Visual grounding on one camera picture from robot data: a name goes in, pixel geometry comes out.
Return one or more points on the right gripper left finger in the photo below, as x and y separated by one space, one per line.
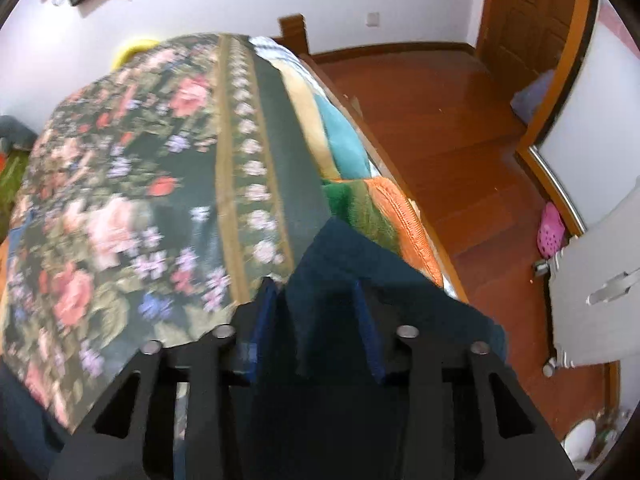
129 432

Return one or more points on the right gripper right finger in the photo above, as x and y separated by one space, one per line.
462 414

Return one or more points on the dark navy pants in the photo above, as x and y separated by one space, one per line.
314 410

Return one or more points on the pink croc slipper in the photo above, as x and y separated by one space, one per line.
551 231

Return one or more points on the floral dark green bedspread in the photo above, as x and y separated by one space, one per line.
154 203

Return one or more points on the colourful striped quilt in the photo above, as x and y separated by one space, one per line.
360 187

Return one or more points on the white sliding wardrobe door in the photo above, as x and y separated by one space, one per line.
589 154

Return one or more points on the yellow curved tube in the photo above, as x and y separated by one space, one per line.
125 54

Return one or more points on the wooden door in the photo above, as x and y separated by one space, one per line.
519 40

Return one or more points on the white wall socket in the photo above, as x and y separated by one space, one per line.
373 19

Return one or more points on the wooden bed frame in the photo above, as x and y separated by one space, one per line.
293 35

